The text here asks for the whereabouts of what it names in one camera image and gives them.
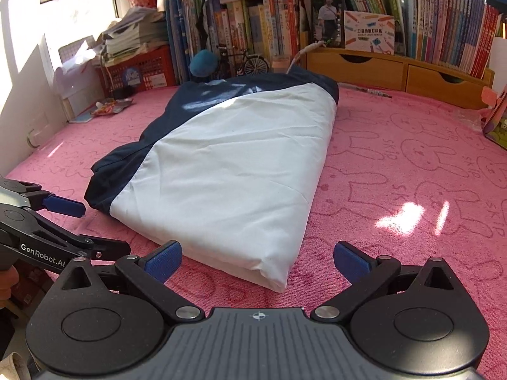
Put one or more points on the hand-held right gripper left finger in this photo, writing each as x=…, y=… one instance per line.
x=164, y=262

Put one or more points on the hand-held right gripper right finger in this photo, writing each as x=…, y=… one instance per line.
x=350, y=263

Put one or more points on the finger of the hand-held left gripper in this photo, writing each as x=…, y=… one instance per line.
x=63, y=206
x=115, y=250

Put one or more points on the navy and white jacket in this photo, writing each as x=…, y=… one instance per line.
x=237, y=158

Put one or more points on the person's left hand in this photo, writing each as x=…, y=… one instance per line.
x=8, y=283

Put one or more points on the crumpled snack wrapper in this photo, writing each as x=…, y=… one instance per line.
x=111, y=109

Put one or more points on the small black case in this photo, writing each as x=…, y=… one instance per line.
x=122, y=93

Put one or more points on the white paper bag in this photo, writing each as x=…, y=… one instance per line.
x=75, y=75

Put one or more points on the red plastic crate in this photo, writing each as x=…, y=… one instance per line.
x=150, y=71

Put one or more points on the clear pen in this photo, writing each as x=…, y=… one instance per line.
x=364, y=89

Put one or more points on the stack of paper workbooks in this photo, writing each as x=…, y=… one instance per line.
x=134, y=35

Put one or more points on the clear plastic wrapper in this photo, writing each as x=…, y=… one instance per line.
x=471, y=120

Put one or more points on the wooden desk organizer with drawers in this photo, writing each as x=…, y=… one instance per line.
x=376, y=71

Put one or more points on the blue plush ball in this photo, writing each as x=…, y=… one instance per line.
x=204, y=63

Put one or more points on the pink triangular toy house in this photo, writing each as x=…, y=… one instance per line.
x=497, y=122

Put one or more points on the small pink plastic box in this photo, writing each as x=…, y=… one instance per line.
x=281, y=65

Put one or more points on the black model bicycle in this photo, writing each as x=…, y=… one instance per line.
x=253, y=65

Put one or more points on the white label printer box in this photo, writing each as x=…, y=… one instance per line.
x=368, y=33

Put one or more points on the black smartphone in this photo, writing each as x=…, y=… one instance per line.
x=326, y=18

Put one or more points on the row of thick children's books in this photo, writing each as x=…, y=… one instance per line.
x=245, y=27

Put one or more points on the row of thin red blue books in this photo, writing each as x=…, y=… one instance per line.
x=447, y=31

